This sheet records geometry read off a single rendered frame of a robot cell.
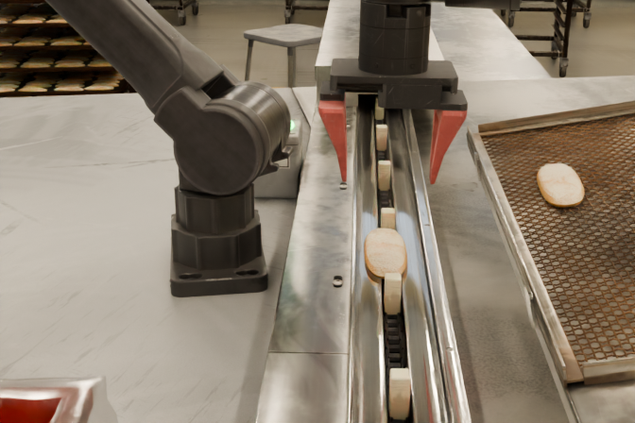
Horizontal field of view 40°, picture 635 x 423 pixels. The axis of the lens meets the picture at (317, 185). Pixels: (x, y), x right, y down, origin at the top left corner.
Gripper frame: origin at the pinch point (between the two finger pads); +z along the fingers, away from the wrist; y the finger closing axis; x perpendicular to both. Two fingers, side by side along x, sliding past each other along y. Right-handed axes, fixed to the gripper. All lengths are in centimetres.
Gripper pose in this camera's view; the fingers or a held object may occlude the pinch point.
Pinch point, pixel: (388, 171)
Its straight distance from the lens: 75.5
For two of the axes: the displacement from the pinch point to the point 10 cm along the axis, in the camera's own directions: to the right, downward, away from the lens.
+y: 10.0, 0.3, -0.4
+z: -0.1, 9.4, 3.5
